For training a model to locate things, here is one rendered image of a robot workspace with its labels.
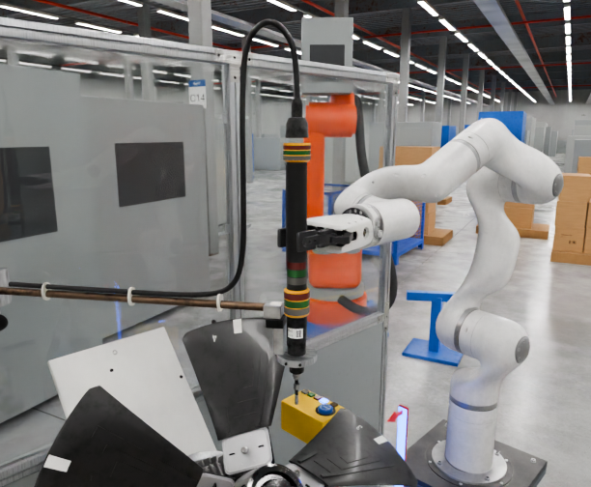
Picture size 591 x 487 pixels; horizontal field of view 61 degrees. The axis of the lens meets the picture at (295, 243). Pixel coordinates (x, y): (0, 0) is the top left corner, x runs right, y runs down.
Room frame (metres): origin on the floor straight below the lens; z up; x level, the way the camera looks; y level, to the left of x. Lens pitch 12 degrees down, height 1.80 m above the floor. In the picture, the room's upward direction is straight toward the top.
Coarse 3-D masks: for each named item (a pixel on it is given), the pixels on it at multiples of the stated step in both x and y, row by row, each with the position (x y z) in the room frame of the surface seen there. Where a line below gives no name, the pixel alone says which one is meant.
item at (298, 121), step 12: (300, 108) 0.81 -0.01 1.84; (288, 120) 0.81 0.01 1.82; (300, 120) 0.80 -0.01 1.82; (288, 132) 0.80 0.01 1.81; (300, 132) 0.80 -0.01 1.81; (288, 324) 0.80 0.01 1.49; (300, 324) 0.80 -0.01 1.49; (288, 336) 0.80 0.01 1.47; (300, 336) 0.80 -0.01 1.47; (288, 348) 0.81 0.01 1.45; (300, 348) 0.80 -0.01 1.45; (300, 372) 0.80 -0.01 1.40
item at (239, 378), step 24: (192, 336) 0.96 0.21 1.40; (240, 336) 0.96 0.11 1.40; (264, 336) 0.96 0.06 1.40; (192, 360) 0.93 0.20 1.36; (216, 360) 0.93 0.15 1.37; (240, 360) 0.92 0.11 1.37; (264, 360) 0.92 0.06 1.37; (216, 384) 0.90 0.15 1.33; (240, 384) 0.88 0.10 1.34; (264, 384) 0.88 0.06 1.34; (216, 408) 0.87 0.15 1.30; (240, 408) 0.85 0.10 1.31; (264, 408) 0.85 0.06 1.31; (216, 432) 0.84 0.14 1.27; (240, 432) 0.82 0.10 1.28
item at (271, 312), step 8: (264, 312) 0.81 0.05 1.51; (272, 312) 0.81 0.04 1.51; (280, 312) 0.80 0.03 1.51; (272, 320) 0.80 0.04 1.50; (280, 320) 0.80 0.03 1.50; (272, 328) 0.80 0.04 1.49; (280, 328) 0.80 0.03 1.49; (280, 336) 0.80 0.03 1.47; (280, 344) 0.80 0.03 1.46; (280, 352) 0.80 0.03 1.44; (312, 352) 0.82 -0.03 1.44; (280, 360) 0.79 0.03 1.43; (288, 360) 0.78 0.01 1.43; (296, 360) 0.78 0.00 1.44; (304, 360) 0.78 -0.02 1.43; (312, 360) 0.79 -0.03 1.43
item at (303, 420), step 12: (300, 396) 1.32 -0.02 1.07; (288, 408) 1.28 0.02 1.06; (300, 408) 1.26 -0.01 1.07; (312, 408) 1.26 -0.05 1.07; (336, 408) 1.26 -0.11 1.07; (288, 420) 1.28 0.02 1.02; (300, 420) 1.24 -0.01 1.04; (312, 420) 1.21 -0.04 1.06; (324, 420) 1.20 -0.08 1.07; (288, 432) 1.28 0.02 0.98; (300, 432) 1.24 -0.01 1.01; (312, 432) 1.21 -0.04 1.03
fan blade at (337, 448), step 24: (336, 432) 0.97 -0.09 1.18; (360, 432) 0.98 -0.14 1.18; (312, 456) 0.88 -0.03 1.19; (336, 456) 0.89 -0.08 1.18; (360, 456) 0.90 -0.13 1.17; (384, 456) 0.92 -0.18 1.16; (336, 480) 0.82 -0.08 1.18; (360, 480) 0.83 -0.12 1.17; (384, 480) 0.86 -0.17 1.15; (408, 480) 0.89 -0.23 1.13
